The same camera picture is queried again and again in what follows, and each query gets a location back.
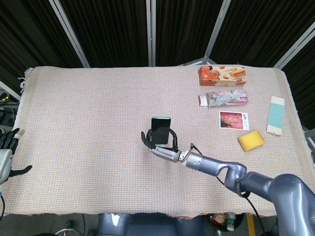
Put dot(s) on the yellow sponge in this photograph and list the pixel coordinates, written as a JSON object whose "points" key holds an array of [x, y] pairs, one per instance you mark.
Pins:
{"points": [[251, 139]]}

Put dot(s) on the red picture postcard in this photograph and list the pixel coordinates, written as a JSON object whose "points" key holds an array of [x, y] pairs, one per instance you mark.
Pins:
{"points": [[233, 119]]}

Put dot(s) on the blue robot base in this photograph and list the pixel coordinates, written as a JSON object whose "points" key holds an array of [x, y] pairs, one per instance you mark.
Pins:
{"points": [[137, 225]]}

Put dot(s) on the beige woven tablecloth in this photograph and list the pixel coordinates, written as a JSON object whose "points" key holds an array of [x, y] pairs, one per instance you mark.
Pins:
{"points": [[98, 110]]}

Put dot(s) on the orange biscuit box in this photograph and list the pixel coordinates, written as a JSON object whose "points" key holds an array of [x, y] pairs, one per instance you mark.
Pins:
{"points": [[222, 75]]}

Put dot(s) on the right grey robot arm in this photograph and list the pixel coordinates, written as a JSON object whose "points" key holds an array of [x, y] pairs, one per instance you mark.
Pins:
{"points": [[246, 179]]}

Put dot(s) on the teal and cream card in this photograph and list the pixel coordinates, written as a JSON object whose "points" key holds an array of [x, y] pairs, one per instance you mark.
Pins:
{"points": [[276, 115]]}

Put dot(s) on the pink floral box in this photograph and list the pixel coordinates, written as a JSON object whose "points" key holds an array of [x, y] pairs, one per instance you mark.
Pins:
{"points": [[225, 98]]}

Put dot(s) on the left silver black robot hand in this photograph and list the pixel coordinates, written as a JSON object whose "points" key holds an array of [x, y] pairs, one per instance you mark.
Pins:
{"points": [[6, 152]]}

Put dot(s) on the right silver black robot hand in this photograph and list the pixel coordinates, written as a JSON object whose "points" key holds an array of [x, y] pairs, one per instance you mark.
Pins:
{"points": [[162, 150]]}

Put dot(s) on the black smartphone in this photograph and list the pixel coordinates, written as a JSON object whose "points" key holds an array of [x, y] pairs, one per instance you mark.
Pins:
{"points": [[160, 129]]}

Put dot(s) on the green cap plastic bottle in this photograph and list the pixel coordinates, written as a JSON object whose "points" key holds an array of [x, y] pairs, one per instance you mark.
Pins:
{"points": [[230, 222]]}

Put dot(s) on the black trash bin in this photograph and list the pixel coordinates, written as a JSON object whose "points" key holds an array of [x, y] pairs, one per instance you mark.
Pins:
{"points": [[225, 222]]}

